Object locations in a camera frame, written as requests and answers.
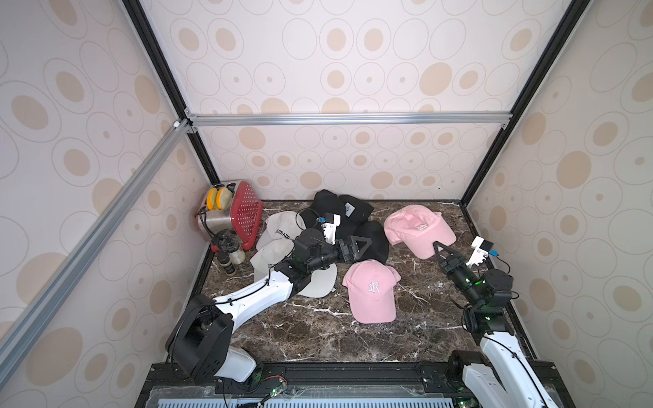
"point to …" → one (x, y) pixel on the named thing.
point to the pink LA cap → (417, 228)
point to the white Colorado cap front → (265, 259)
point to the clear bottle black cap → (229, 240)
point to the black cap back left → (325, 201)
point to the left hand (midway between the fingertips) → (369, 245)
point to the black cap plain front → (378, 248)
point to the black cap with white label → (355, 210)
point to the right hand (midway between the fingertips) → (432, 246)
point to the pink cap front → (371, 286)
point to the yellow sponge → (220, 198)
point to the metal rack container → (212, 222)
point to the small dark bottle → (224, 259)
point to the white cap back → (286, 224)
